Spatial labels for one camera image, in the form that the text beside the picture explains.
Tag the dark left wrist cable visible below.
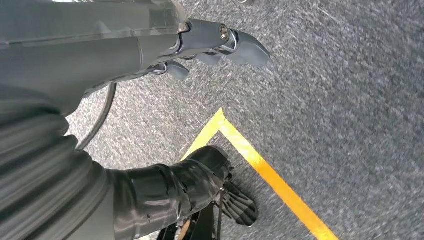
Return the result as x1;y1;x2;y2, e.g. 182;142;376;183
76;82;117;151

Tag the yellow floor tape square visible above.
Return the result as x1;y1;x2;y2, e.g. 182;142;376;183
180;107;339;240

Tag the black robot leg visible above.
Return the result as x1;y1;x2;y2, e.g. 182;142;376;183
105;145;259;240

